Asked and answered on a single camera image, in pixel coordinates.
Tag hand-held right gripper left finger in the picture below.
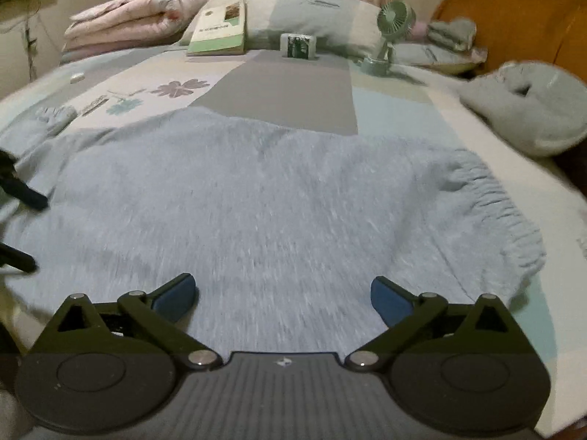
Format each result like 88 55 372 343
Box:
46 274 225 371

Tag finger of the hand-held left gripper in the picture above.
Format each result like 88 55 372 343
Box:
0 242 37 273
0 149 49 210

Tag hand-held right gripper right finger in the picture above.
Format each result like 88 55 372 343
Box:
344 276 524 372

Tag grey sweatpants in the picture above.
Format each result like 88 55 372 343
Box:
0 105 548 358

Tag pink folded quilt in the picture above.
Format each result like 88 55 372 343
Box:
59 0 227 62

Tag grey plush neck pillow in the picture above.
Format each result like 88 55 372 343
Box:
459 60 587 159

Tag green white book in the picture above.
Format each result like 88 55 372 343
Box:
186 0 248 57

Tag small printed tissue pack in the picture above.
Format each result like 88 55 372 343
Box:
280 33 318 60

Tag grey folded cloth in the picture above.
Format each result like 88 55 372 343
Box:
427 18 478 51

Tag green handheld fan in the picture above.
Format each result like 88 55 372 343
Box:
360 0 416 75

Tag checkered pillow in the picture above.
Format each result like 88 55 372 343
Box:
181 0 390 58

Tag wooden bed headboard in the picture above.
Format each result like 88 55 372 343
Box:
433 0 587 78

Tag black wall cables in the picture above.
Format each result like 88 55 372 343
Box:
21 0 51 81

